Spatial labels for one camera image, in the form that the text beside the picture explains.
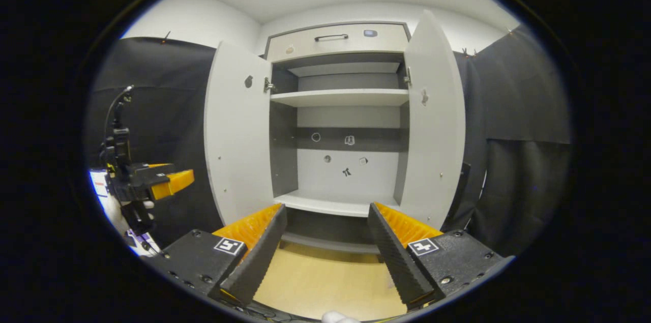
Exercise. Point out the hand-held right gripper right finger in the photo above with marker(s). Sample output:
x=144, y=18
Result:
x=394, y=257

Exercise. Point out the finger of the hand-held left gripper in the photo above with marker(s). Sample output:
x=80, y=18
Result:
x=155, y=174
x=173, y=183

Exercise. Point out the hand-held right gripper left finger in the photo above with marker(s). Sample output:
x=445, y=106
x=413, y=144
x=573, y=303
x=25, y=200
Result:
x=262, y=257

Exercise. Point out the grey cabinet door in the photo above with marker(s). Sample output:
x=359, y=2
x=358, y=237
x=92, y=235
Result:
x=432, y=150
x=239, y=135

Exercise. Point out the grey double-door shoe cabinet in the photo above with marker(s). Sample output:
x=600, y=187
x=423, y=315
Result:
x=320, y=183

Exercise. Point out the grey cabinet drawer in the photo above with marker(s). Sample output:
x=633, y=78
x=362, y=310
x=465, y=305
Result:
x=346, y=48

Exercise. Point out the black backdrop cloth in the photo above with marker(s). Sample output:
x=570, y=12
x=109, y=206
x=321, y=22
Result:
x=524, y=109

